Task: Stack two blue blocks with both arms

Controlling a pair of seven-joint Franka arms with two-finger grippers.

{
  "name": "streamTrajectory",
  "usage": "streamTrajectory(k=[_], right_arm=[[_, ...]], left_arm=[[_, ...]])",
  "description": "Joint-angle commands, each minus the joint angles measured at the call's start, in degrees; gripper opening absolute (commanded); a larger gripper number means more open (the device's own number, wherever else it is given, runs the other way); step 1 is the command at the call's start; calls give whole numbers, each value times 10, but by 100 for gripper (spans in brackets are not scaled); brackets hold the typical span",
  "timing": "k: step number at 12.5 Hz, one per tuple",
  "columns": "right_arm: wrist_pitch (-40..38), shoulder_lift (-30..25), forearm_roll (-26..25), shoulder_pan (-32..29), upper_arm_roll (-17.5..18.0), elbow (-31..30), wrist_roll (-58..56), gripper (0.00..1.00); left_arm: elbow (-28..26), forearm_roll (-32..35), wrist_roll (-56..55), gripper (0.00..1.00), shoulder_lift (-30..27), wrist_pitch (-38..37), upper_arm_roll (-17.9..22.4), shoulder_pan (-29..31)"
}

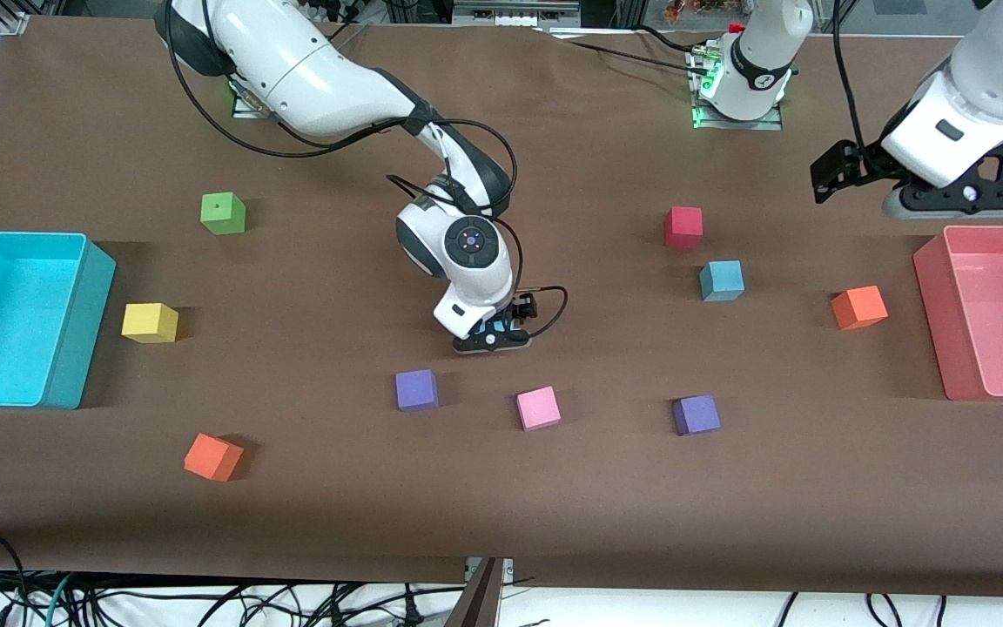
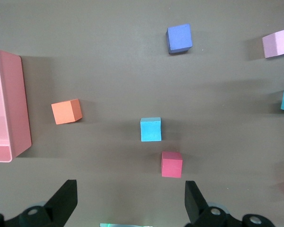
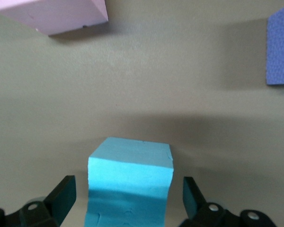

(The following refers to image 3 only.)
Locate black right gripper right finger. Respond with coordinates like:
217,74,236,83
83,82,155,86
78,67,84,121
179,176,275,227

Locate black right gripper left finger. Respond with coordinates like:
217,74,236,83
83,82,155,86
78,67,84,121
0,175,77,227

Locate light blue foam block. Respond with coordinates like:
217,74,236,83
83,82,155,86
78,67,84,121
84,136,175,227

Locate brown table cover sheet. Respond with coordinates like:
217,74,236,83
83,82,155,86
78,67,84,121
0,0,284,227

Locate purple foam block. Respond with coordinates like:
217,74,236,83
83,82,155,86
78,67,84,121
266,2,284,86

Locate pink foam block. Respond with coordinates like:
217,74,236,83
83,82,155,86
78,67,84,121
0,0,109,36

